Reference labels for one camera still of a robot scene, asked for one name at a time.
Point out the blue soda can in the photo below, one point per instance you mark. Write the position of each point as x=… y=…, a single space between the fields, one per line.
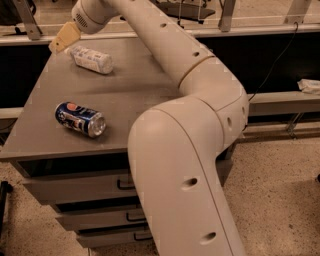
x=85 y=120

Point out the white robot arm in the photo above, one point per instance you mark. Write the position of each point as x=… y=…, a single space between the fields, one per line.
x=173 y=147

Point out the white packet on ledge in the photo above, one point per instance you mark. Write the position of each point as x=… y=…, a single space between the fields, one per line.
x=309 y=86

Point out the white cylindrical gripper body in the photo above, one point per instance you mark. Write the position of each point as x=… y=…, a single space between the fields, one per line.
x=86 y=16

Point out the grey drawer cabinet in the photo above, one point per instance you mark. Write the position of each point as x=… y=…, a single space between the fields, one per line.
x=136 y=84

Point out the black object at left edge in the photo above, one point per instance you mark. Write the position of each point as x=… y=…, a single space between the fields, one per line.
x=5 y=188

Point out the top grey drawer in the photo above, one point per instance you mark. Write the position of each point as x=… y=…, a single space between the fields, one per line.
x=73 y=180

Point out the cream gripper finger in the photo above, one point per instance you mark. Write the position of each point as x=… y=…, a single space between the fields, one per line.
x=68 y=35

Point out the clear plastic water bottle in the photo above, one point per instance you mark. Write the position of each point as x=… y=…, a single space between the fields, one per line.
x=90 y=59

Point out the dark office chair base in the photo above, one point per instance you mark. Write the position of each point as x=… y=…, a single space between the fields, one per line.
x=182 y=9

